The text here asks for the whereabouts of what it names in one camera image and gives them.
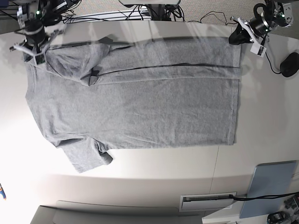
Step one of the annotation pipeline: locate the blue orange tool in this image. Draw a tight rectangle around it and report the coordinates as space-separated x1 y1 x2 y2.
0 184 6 200

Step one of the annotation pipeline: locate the black laptop cable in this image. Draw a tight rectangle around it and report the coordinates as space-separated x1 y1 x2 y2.
230 192 299 202

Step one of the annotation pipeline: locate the grey laptop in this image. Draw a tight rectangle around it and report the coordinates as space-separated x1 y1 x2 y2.
239 161 297 219

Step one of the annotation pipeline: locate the grey T-shirt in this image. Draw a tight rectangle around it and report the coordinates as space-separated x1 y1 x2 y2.
25 37 242 173

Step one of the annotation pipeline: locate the black computer mouse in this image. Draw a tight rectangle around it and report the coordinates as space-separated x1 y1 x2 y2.
280 52 299 78

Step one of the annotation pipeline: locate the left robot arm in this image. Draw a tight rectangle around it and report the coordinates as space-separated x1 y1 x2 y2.
228 0 293 57

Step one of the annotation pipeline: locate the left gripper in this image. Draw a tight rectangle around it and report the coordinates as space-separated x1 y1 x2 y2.
228 14 271 56

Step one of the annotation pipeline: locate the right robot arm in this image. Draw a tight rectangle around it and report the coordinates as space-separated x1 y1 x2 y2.
9 0 65 65

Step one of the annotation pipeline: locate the central camera stand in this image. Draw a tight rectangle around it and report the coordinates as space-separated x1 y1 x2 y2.
119 0 185 21

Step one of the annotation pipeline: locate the white cable tray box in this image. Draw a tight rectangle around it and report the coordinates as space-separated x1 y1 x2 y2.
179 192 236 212

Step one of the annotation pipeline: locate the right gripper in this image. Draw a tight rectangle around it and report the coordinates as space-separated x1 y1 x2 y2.
9 25 65 65

